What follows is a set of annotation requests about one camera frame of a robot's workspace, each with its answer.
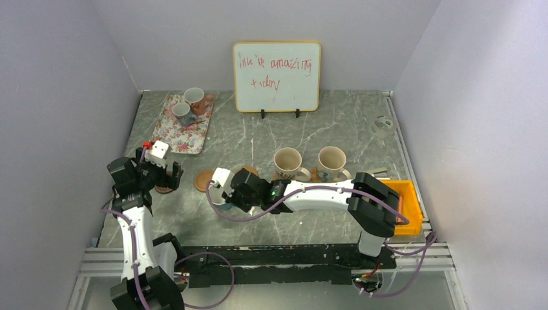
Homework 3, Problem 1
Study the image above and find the yellow framed whiteboard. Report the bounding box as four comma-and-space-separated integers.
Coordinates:
233, 41, 322, 113

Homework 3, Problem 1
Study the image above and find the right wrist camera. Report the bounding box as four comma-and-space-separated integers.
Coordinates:
211, 167, 235, 192

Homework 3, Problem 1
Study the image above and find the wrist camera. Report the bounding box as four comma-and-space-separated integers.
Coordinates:
211, 167, 235, 192
140, 140, 171, 168

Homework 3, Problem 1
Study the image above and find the green white stapler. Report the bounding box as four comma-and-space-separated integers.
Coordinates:
366, 167, 390, 180

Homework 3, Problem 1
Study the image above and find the black whiteboard stand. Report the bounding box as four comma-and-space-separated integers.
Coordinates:
259, 108, 301, 119

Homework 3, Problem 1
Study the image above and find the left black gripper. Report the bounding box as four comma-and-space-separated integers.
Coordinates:
135, 148, 182, 191

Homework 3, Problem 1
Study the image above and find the dark walnut wooden coaster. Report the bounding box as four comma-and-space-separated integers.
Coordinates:
154, 171, 174, 194

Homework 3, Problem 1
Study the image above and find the cream coral pattern mug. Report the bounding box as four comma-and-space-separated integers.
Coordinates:
274, 147, 311, 182

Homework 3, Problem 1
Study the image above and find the floral serving tray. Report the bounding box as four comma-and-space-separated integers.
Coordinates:
151, 95, 215, 154

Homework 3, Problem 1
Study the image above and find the clear tape roll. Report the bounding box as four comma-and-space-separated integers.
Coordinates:
370, 116, 397, 139

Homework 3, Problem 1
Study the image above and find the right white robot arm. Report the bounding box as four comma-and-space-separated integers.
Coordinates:
210, 168, 409, 268

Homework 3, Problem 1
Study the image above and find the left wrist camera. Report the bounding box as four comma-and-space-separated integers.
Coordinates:
140, 140, 171, 168

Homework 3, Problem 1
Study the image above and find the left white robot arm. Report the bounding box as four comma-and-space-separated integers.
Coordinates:
107, 141, 185, 309

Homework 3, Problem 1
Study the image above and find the yellow orange object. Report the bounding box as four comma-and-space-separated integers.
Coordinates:
381, 179, 423, 236

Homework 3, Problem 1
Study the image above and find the orange floral mug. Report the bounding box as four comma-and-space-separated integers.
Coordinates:
184, 87, 216, 116

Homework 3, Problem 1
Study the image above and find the light wooden coaster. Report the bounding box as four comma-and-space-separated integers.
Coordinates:
238, 166, 259, 176
193, 169, 214, 192

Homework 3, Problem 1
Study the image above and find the small light blue mug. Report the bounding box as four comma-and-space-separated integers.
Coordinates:
172, 102, 198, 127

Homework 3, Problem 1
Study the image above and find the teal blue mug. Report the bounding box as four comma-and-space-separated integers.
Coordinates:
211, 196, 234, 211

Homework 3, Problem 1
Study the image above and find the cream seahorse mug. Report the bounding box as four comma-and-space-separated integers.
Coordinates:
317, 146, 352, 183

